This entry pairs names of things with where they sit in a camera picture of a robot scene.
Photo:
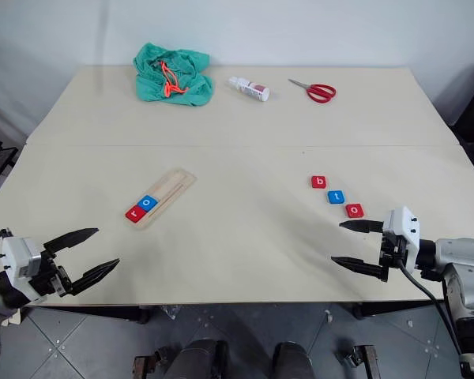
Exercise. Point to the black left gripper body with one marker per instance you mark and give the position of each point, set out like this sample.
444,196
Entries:
47,276

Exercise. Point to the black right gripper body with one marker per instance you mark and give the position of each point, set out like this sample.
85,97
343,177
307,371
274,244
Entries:
393,250

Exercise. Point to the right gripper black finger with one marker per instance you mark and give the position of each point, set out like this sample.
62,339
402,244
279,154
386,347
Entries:
363,226
359,267

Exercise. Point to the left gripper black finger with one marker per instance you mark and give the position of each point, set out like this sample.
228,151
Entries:
73,239
92,276

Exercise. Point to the red letter tile o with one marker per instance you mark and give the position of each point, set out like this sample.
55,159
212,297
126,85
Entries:
354,210

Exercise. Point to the blue letter tile t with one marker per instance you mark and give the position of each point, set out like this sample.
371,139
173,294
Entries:
335,197

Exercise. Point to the red letter tile b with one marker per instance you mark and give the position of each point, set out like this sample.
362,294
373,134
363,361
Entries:
319,182

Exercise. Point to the red letter tile r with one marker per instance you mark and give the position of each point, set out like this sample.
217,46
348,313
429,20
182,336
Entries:
134,213

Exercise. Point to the blue letter tile o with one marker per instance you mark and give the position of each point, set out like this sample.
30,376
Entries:
147,203

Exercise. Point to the wooden letter tray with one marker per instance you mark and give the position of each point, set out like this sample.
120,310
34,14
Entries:
174,185

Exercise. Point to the black table leg caster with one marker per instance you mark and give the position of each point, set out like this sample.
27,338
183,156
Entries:
359,359
148,365

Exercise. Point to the dark rounded shape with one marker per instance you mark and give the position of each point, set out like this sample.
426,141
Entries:
292,361
199,359

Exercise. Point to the white plastic bottle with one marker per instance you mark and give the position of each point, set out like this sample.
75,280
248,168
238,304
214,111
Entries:
250,88

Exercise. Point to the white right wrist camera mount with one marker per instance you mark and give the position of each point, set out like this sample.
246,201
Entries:
401,225

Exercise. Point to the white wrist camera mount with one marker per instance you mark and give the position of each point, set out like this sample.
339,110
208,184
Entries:
17,252
401,225

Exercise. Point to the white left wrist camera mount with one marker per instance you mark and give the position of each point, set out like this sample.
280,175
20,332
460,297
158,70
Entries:
17,252

